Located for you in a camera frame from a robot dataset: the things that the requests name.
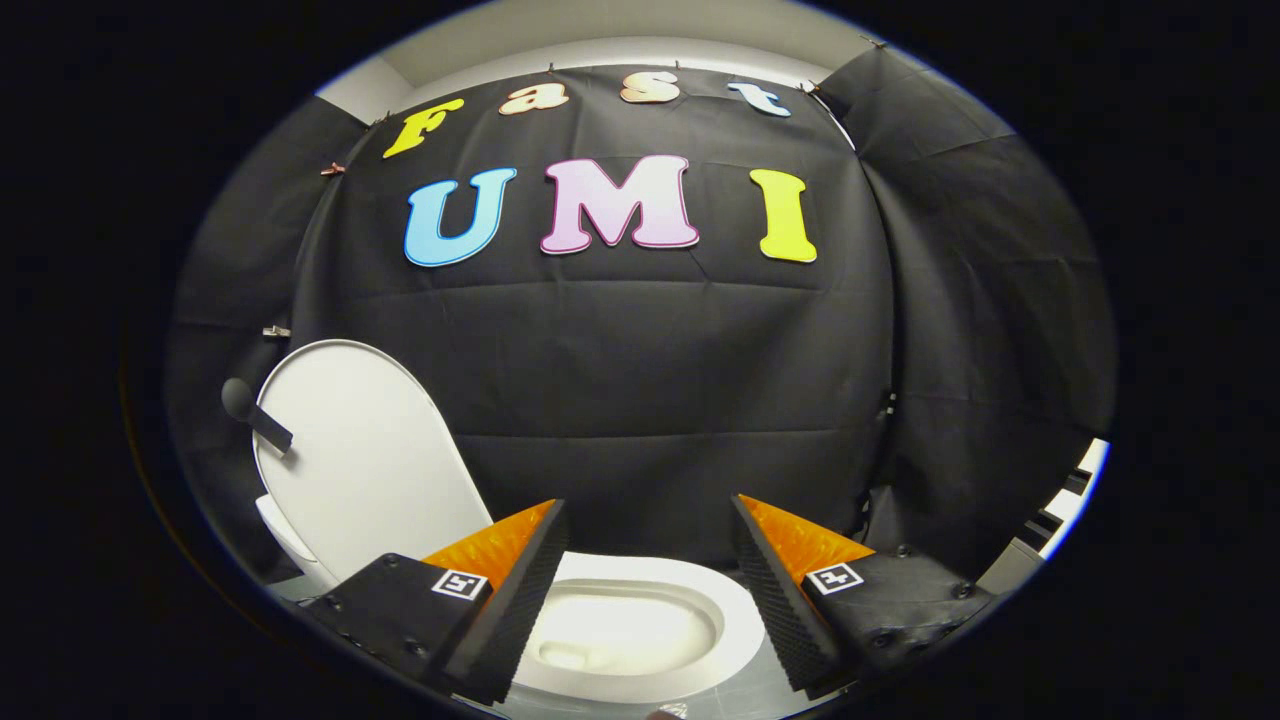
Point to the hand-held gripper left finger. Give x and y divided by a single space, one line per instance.
520 600

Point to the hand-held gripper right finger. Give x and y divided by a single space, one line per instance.
775 600

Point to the white toilet lid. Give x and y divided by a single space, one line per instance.
370 470

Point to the black round lid pull tab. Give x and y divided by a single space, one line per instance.
240 398

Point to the grey cabinet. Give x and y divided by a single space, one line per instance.
1010 570

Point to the black backdrop cloth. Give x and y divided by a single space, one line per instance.
650 350

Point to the white shelf with black parts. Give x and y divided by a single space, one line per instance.
1075 500

